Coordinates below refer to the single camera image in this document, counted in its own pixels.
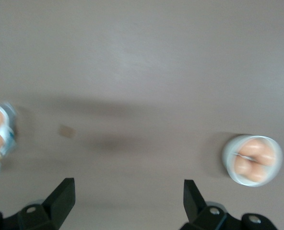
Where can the white round bowl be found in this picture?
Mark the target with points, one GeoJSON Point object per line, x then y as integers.
{"type": "Point", "coordinates": [228, 153]}

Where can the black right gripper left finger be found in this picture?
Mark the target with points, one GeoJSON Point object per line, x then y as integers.
{"type": "Point", "coordinates": [60, 203]}

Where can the grey egg carton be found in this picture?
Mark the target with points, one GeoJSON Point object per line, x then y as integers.
{"type": "Point", "coordinates": [11, 134]}

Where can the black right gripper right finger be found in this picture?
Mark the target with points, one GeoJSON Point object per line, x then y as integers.
{"type": "Point", "coordinates": [194, 203]}

